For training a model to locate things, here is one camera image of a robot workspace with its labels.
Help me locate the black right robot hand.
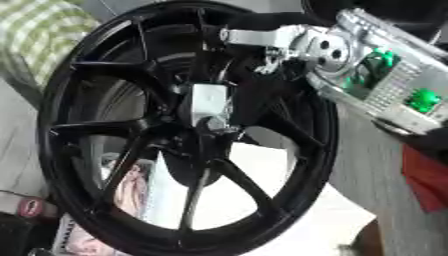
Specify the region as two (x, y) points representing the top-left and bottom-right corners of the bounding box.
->
(183, 11), (340, 135)

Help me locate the black spoked wheel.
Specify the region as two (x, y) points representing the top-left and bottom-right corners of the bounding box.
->
(35, 0), (342, 256)

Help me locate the pink cloth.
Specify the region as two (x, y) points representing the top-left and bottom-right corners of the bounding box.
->
(61, 159), (156, 256)

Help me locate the red fabric item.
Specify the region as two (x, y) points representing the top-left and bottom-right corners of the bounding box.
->
(400, 143), (448, 214)

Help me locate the red and white round object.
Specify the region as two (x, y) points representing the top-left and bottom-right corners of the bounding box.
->
(15, 196), (62, 220)

